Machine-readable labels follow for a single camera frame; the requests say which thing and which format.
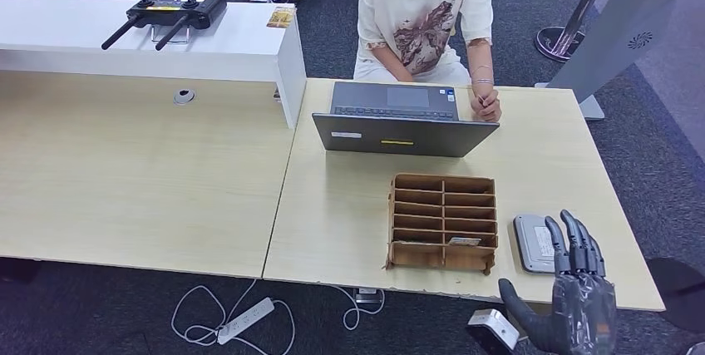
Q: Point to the grey card reader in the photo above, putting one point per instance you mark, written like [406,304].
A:
[531,242]

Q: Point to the grey power adapter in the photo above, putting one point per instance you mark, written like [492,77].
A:
[366,296]

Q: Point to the person's left hand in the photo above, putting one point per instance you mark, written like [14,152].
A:
[487,104]

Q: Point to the white power strip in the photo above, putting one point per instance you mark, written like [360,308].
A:
[245,321]

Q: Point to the black remote controller with antennas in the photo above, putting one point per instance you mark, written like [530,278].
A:
[206,11]

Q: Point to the black round base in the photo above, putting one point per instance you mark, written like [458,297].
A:
[680,292]

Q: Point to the wooden slotted card organizer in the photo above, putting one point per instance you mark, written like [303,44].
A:
[418,256]

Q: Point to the person's right forearm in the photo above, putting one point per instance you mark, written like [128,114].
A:
[388,60]

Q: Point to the grey kiosk panel stand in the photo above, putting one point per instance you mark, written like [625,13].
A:
[622,27]

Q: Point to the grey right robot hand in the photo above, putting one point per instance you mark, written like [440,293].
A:
[584,308]

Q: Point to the chrome stanchion post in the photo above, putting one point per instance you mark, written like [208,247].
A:
[584,2]

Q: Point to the person's left forearm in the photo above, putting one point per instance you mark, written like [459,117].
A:
[480,63]

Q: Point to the person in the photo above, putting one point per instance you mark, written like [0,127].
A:
[424,0]

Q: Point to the grey laptop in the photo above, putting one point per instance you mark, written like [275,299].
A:
[407,140]

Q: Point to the white counter shelf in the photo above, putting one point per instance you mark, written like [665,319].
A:
[231,49]

